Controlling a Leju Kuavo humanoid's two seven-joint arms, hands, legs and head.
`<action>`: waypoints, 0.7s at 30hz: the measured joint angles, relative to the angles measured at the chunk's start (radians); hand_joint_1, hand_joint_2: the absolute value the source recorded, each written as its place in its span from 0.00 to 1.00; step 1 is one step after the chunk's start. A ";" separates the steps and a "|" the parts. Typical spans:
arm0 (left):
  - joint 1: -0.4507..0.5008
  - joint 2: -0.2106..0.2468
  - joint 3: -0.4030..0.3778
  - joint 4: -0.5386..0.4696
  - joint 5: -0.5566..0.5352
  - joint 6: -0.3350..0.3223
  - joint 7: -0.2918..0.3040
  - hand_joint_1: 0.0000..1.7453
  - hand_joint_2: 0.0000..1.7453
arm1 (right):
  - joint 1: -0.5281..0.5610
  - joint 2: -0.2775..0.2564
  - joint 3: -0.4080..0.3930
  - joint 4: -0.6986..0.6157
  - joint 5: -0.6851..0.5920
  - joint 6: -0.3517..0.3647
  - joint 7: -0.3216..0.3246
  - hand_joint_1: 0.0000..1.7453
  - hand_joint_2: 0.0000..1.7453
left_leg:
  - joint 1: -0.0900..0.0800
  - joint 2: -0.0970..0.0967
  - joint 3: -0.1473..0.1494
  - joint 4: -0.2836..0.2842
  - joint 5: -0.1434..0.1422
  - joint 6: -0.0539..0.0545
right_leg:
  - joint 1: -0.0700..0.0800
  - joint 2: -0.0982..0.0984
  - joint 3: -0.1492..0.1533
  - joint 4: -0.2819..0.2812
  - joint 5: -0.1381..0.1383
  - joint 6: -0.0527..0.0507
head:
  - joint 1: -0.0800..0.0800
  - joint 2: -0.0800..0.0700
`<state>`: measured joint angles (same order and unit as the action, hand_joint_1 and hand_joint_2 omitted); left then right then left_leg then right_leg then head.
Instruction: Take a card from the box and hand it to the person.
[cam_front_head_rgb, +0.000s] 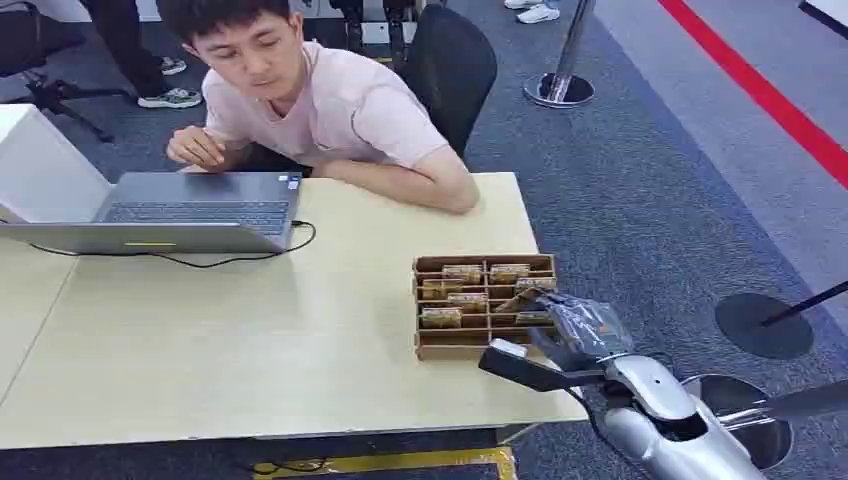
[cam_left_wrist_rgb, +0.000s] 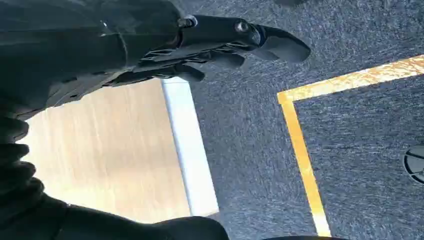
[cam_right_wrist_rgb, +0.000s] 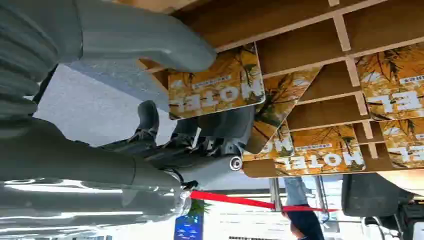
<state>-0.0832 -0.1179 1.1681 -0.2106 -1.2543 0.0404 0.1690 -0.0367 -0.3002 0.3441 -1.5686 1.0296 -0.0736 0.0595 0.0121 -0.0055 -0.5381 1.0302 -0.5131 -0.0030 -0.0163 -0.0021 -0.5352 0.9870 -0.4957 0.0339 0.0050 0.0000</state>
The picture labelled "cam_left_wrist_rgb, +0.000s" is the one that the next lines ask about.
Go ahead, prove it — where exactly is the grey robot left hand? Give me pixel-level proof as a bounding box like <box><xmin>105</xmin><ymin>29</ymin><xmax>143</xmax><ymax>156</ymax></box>
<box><xmin>0</xmin><ymin>0</ymin><xmax>312</xmax><ymax>240</ymax></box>

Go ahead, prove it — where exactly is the pale wooden desk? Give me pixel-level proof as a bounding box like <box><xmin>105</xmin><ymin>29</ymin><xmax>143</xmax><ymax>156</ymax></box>
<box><xmin>16</xmin><ymin>76</ymin><xmax>220</xmax><ymax>225</ymax></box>

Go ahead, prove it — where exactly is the ribbed grey left arm sleeve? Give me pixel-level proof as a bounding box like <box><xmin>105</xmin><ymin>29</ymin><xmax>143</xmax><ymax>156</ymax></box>
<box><xmin>0</xmin><ymin>112</ymin><xmax>46</xmax><ymax>216</ymax></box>

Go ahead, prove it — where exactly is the yellow floor tape strip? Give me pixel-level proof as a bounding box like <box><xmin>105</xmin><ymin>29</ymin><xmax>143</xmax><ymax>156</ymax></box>
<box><xmin>277</xmin><ymin>54</ymin><xmax>424</xmax><ymax>104</ymax></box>
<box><xmin>278</xmin><ymin>94</ymin><xmax>332</xmax><ymax>238</ymax></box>

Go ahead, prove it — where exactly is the black round floor disc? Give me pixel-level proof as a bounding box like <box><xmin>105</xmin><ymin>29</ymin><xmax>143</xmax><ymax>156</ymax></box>
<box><xmin>402</xmin><ymin>145</ymin><xmax>424</xmax><ymax>185</ymax></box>

